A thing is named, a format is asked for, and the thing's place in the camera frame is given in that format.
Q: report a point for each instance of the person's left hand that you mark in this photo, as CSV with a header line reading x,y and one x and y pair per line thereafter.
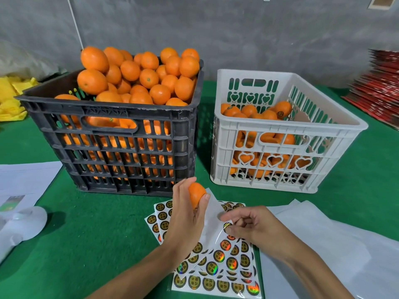
x,y
184,230

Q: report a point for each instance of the person's right hand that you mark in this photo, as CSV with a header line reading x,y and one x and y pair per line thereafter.
x,y
262,230

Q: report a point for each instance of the single orange fruit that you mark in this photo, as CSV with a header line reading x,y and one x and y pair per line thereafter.
x,y
196,194

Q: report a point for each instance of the black plastic crate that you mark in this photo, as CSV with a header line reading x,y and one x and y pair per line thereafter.
x,y
181,121

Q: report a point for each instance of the heap of labelled oranges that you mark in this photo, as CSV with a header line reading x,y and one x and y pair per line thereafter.
x,y
283,109

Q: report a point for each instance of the white plastic crate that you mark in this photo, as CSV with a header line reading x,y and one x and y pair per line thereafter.
x,y
252,72

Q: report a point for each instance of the pile of oranges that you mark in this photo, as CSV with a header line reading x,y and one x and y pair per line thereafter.
x,y
95,59

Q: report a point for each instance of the person's left forearm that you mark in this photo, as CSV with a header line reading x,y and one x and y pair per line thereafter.
x,y
131,277

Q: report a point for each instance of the white backing sheet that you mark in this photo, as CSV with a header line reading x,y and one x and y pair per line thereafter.
x,y
383,264
324,243

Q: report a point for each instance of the green felt table cover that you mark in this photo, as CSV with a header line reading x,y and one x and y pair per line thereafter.
x,y
93,239

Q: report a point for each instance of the white handheld controller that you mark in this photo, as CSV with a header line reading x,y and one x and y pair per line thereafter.
x,y
25,224

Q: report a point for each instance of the white printed paper sheet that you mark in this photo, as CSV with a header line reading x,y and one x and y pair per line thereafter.
x,y
31,177

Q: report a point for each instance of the stack of red cardboard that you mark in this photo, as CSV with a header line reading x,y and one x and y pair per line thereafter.
x,y
377,90

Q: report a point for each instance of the pile of yellow bags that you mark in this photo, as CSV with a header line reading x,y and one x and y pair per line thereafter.
x,y
12,99

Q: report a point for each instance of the white pole with black base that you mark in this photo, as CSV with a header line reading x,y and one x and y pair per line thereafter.
x,y
74,21

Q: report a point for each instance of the beige wall plate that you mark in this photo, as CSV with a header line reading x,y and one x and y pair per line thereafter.
x,y
382,1

